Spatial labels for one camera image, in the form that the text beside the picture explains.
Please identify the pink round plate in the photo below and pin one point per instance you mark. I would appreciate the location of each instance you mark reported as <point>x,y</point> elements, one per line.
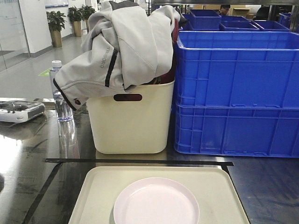
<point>156,200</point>

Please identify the cream plastic tray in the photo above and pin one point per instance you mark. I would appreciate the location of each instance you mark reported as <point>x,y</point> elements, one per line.
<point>212,187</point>

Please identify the cream plastic basket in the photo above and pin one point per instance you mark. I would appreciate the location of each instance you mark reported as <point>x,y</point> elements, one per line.
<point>134,123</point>

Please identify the lower large blue crate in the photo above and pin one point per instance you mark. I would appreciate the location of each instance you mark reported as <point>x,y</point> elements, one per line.
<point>237,131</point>

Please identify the large blue crate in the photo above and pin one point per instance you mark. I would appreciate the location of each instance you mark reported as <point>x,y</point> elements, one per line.
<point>237,131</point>
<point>230,68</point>

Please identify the grey jacket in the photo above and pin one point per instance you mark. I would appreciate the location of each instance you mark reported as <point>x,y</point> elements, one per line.
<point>124,48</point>

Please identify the upper large blue crate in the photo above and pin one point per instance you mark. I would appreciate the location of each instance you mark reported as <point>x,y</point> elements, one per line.
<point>230,68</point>

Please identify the clear water bottle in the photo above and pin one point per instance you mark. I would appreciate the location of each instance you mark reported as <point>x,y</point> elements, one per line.
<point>63,111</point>

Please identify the blue bin in background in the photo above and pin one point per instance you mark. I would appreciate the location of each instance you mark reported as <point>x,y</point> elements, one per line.
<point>204,20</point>

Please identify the potted plant gold pot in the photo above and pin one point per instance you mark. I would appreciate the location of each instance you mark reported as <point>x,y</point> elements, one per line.
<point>56,23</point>
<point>75,17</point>

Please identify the person in background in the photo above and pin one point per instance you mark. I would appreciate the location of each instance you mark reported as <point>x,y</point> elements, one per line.
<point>224,10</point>

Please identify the white grey remote controller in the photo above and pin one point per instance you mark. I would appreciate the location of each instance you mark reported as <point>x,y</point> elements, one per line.
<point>19,111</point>

